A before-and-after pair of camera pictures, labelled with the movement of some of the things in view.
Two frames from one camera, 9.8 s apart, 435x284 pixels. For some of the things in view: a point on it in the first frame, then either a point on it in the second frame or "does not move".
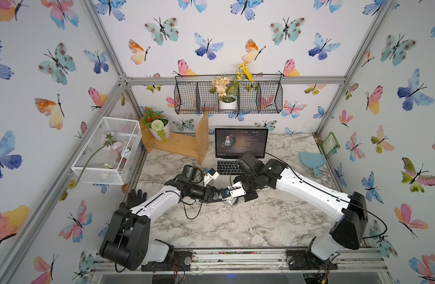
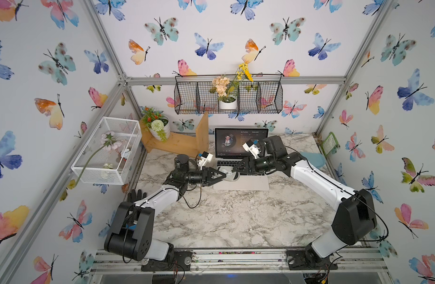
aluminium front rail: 366,260 does not move
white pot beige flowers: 226,89 does not move
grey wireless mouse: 234,202 to 231,175
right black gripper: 249,197 to 251,162
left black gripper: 208,194 to 208,182
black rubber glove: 133,200 does not move
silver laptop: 231,143 does not move
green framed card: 329,143 does not move
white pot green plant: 158,124 does not move
